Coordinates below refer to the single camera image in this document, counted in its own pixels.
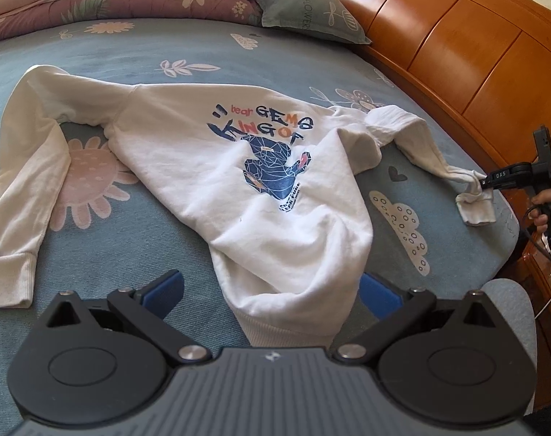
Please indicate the grey-green pillow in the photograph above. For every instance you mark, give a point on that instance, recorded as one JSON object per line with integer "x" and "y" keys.
{"x": 322, "y": 19}

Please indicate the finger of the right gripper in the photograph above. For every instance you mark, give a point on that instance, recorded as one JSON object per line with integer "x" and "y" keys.
{"x": 500, "y": 179}

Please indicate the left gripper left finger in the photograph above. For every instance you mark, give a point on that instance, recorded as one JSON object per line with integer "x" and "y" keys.
{"x": 88, "y": 362}

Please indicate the white printed sweatshirt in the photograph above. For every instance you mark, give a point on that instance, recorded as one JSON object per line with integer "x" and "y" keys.
{"x": 266, "y": 180}

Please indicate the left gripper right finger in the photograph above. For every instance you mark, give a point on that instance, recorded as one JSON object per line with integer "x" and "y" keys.
{"x": 450, "y": 362}

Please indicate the blue floral bed sheet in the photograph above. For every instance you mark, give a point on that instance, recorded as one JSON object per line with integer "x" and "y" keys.
{"x": 126, "y": 237}

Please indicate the person's right hand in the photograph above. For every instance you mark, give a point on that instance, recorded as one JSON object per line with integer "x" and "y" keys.
{"x": 539, "y": 210}

